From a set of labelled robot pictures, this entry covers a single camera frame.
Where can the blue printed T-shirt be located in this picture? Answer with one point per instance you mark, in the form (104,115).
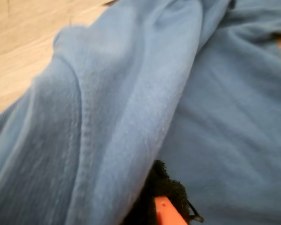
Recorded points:
(107,93)

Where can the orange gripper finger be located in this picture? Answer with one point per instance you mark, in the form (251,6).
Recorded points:
(168,211)

